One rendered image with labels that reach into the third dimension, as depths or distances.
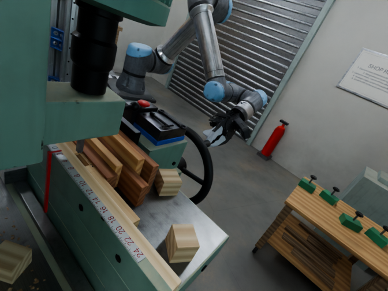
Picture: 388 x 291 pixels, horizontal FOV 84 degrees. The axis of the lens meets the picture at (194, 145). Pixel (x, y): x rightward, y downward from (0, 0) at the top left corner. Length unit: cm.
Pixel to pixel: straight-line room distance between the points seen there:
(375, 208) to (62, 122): 231
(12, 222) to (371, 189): 229
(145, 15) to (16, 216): 43
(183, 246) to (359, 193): 210
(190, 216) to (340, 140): 291
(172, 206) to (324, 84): 296
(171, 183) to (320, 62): 300
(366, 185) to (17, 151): 229
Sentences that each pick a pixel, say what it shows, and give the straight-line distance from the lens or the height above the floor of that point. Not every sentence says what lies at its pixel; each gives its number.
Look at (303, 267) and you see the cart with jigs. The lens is 178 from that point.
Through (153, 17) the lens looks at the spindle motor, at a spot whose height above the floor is 121.
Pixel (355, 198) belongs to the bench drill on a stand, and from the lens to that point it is 237.
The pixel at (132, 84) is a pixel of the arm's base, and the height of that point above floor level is 87.
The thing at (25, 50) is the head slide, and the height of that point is 114.
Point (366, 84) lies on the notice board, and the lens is 320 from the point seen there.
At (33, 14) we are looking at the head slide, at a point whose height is 117.
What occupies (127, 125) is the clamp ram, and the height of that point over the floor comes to 99.
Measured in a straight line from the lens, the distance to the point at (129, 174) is 42.
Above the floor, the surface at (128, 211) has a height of 94.
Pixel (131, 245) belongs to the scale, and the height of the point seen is 96.
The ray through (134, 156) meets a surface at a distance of 42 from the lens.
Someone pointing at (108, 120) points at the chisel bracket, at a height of 103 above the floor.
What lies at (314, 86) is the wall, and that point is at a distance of 327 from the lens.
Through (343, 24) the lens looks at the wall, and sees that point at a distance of 335.
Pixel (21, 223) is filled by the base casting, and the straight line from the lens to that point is 53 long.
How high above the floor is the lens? 121
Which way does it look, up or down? 27 degrees down
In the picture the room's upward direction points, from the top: 24 degrees clockwise
